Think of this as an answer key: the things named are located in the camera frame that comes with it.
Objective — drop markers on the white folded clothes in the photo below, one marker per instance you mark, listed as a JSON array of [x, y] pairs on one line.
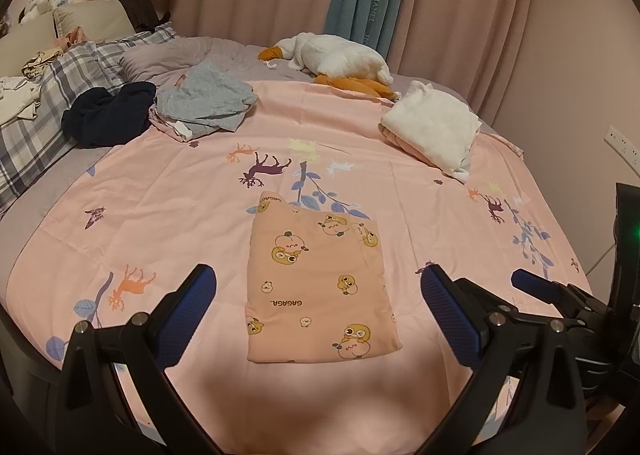
[[435, 125]]

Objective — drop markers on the white and brown plush toy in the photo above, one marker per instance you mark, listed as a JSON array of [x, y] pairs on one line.
[[36, 5]]

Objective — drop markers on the beige headboard cushion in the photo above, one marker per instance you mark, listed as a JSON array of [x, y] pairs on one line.
[[30, 30], [95, 20]]

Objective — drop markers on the dark brown cloth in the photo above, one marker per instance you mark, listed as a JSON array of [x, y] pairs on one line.
[[142, 10]]

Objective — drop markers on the pink printed blanket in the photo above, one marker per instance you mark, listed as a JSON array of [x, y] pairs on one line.
[[175, 195]]

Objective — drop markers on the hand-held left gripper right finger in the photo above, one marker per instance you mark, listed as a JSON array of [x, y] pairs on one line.
[[450, 320]]

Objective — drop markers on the white goose plush toy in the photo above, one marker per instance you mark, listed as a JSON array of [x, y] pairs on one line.
[[340, 60]]

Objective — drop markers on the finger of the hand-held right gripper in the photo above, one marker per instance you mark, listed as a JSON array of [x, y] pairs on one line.
[[535, 283], [492, 297]]

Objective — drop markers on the pink printed baby shirt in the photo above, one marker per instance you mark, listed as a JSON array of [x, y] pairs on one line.
[[310, 285]]

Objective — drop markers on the dark navy cloth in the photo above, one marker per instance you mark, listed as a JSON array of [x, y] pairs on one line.
[[105, 117]]

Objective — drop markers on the white wall socket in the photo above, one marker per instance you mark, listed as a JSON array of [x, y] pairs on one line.
[[622, 142]]

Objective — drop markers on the pink crumpled cloth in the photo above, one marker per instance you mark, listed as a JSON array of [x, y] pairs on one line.
[[72, 37]]

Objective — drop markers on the mauve pillow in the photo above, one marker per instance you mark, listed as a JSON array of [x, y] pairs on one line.
[[165, 57]]

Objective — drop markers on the tan crumpled cloth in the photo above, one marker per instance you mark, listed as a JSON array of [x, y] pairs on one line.
[[42, 62]]

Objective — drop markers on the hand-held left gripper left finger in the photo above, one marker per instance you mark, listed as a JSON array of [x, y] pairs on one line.
[[187, 315]]

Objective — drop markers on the plaid pillow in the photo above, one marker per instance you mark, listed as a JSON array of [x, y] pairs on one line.
[[30, 155]]

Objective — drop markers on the grey folded clothes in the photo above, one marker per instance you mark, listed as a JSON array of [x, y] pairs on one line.
[[205, 95]]

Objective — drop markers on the white crumpled clothes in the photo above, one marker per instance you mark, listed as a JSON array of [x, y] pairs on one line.
[[17, 100]]

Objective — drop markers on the pink folded garment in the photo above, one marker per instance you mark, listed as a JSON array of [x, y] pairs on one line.
[[400, 142]]

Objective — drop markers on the pale pink garment white cuff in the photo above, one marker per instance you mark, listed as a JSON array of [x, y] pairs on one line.
[[167, 122]]

